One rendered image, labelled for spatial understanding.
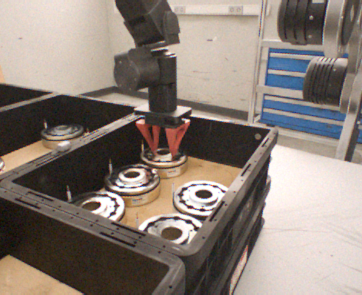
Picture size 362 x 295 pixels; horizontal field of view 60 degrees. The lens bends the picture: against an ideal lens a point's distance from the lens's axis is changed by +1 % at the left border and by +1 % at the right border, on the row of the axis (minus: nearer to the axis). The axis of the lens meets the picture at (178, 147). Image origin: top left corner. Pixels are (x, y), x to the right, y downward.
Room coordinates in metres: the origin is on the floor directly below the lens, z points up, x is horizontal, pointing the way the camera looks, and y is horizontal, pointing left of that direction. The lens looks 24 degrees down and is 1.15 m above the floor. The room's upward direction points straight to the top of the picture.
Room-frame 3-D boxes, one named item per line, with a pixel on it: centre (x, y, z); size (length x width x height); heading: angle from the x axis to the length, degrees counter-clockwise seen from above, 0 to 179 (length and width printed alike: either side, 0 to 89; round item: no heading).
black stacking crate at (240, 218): (0.47, 0.02, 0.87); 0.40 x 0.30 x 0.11; 152
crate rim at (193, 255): (0.47, 0.02, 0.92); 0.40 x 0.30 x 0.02; 152
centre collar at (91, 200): (0.40, 0.14, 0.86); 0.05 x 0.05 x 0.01
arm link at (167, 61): (0.60, 0.04, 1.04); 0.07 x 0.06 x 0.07; 144
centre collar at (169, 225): (0.34, 0.01, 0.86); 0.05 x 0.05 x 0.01
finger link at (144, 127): (0.60, 0.04, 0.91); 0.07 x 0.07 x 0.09; 60
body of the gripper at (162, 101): (0.60, 0.03, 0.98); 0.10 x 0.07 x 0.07; 61
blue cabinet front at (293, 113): (2.10, -0.93, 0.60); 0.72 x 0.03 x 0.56; 54
